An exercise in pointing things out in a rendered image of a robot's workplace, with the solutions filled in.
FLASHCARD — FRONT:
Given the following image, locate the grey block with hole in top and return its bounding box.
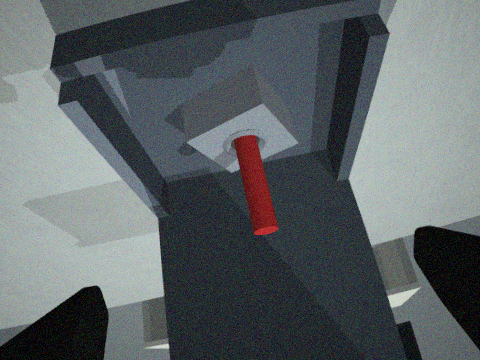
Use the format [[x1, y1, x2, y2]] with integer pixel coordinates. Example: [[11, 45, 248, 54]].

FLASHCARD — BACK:
[[183, 64, 299, 172]]

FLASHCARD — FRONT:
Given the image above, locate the red peg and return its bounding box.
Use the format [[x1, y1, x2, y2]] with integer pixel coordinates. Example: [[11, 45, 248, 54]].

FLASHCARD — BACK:
[[233, 136, 279, 235]]

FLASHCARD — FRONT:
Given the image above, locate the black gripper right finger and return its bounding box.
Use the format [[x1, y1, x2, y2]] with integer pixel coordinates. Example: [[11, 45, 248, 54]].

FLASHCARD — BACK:
[[413, 225, 480, 351]]

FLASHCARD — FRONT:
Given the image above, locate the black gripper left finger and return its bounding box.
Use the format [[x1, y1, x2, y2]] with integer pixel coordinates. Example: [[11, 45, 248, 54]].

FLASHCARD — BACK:
[[0, 285, 109, 360]]

